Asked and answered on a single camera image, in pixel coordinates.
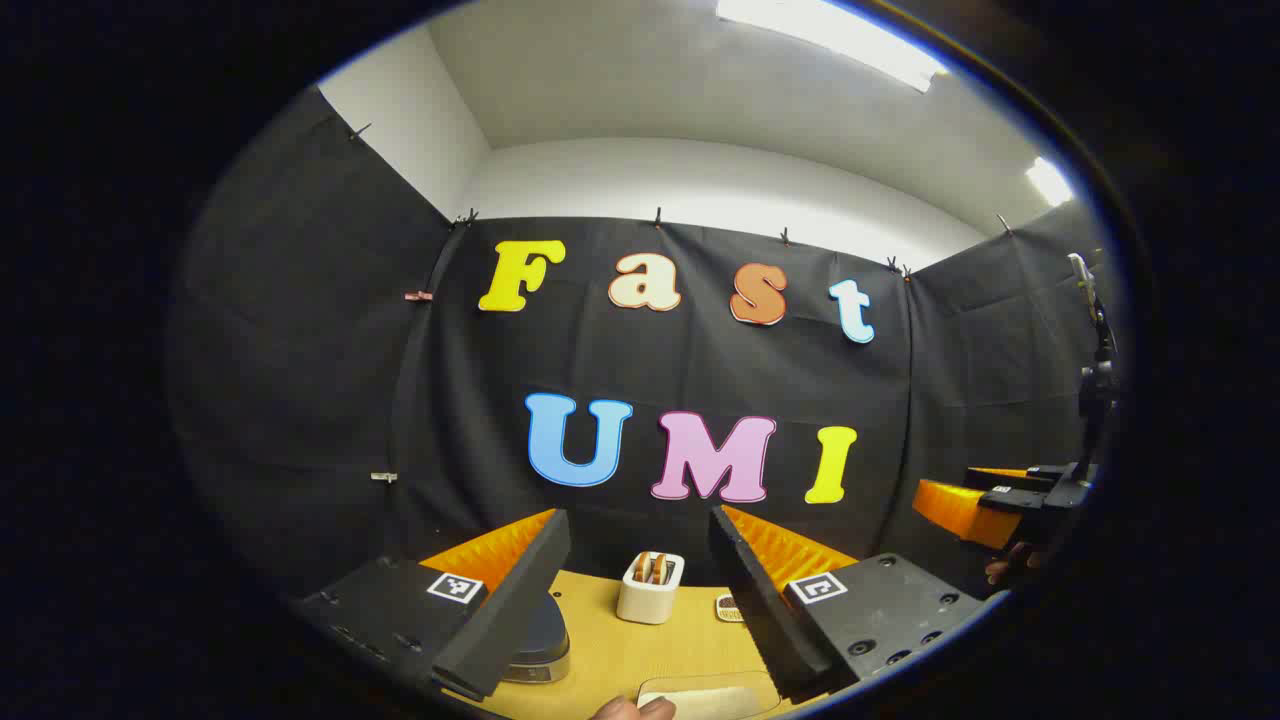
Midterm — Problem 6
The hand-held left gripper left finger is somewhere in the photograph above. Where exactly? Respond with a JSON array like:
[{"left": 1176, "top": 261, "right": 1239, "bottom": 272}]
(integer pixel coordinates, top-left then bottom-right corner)
[{"left": 290, "top": 508, "right": 573, "bottom": 701}]

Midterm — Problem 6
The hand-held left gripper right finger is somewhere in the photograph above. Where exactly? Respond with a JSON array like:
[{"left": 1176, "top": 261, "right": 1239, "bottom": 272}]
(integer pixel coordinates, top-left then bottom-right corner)
[{"left": 708, "top": 505, "right": 1011, "bottom": 703}]

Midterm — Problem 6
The dark grey rice cooker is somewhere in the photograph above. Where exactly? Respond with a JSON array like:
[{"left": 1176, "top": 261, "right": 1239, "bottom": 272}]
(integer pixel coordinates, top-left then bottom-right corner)
[{"left": 497, "top": 590, "right": 572, "bottom": 686}]

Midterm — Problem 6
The clear tray of white rice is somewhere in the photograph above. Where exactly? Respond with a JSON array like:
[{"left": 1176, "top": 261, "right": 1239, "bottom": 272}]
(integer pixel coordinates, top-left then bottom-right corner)
[{"left": 637, "top": 672, "right": 781, "bottom": 720}]

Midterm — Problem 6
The white toaster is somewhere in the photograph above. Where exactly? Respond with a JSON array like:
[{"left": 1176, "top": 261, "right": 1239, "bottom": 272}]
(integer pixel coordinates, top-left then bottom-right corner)
[{"left": 617, "top": 550, "right": 686, "bottom": 626}]

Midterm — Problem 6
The small ceiling light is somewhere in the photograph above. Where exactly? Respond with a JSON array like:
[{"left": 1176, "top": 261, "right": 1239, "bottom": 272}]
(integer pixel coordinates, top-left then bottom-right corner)
[{"left": 1025, "top": 157, "right": 1076, "bottom": 209}]

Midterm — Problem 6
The black backdrop cloth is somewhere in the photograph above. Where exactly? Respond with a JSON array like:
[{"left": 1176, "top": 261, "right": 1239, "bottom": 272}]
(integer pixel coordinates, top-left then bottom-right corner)
[{"left": 165, "top": 85, "right": 1121, "bottom": 601}]

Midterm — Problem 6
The long ceiling light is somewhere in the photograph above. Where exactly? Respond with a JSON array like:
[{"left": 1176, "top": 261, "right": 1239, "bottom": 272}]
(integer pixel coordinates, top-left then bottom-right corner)
[{"left": 715, "top": 0, "right": 948, "bottom": 93}]

